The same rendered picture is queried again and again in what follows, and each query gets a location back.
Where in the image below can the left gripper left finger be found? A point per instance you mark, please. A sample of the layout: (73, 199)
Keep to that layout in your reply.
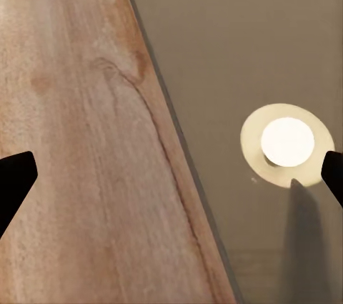
(17, 175)

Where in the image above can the coffee table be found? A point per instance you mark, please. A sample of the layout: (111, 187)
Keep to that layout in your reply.
(255, 92)

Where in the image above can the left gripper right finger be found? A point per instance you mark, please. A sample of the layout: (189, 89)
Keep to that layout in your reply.
(332, 173)

